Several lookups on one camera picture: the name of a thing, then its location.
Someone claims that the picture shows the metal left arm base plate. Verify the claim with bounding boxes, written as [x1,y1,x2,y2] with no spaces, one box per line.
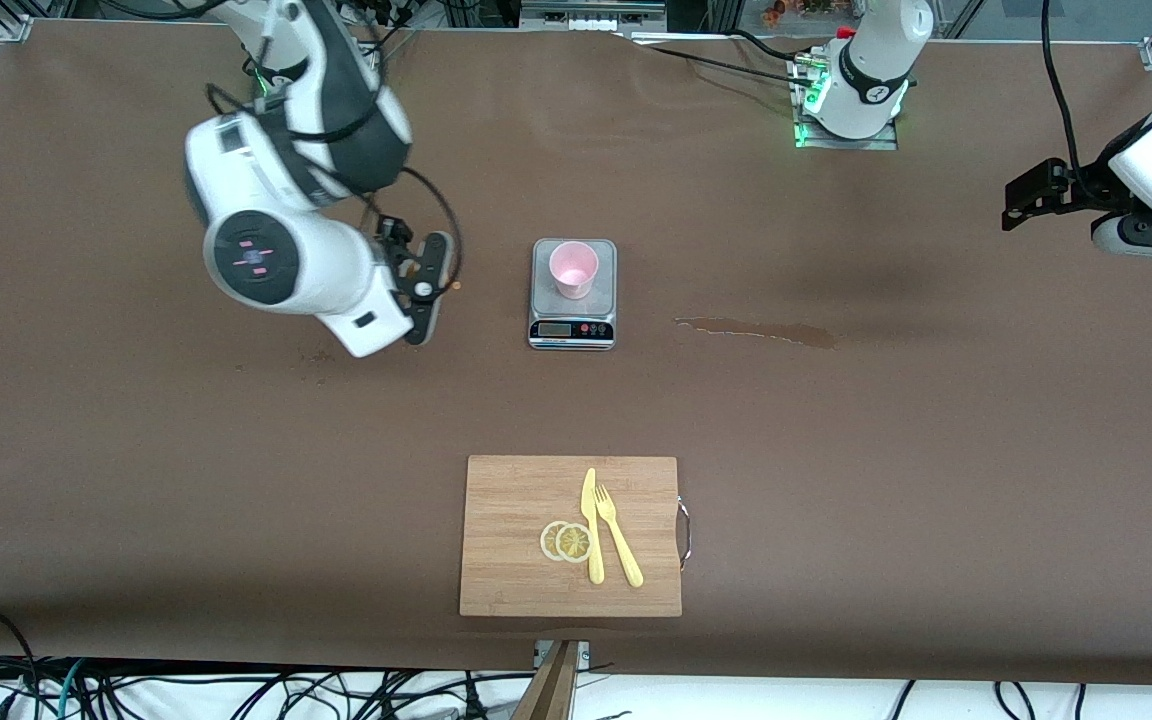
[791,50,900,151]

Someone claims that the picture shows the wooden post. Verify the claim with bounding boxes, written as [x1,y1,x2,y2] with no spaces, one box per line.
[511,640,582,720]

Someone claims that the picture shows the yellow plastic knife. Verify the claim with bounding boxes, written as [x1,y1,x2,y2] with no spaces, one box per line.
[580,467,606,585]

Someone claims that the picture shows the tangled black cable bundle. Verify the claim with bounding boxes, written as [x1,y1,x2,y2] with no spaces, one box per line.
[0,655,537,720]

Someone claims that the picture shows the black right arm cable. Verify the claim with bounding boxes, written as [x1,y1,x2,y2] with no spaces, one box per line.
[206,80,464,291]

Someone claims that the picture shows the wooden cutting board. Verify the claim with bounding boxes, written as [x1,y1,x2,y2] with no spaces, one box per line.
[458,455,684,618]

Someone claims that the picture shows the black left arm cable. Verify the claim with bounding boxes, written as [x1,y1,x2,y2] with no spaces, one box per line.
[1040,0,1085,193]

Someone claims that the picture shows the pink plastic cup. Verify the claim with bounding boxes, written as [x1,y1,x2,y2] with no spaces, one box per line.
[548,241,601,300]

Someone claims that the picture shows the black cable on table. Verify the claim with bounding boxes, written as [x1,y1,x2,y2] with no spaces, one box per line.
[626,30,817,83]

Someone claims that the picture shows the small metal bracket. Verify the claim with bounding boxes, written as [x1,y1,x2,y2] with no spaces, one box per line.
[534,640,592,669]

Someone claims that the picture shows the yellow plastic fork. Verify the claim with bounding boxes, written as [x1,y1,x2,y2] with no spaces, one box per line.
[594,484,645,589]

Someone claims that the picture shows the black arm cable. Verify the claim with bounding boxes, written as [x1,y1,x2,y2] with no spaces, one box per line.
[1040,0,1085,193]
[206,80,464,291]

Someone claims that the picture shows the teal floor cable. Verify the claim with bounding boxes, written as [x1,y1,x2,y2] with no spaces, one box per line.
[54,658,87,719]

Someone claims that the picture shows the silver digital kitchen scale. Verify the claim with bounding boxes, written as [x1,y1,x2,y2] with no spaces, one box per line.
[528,238,618,351]

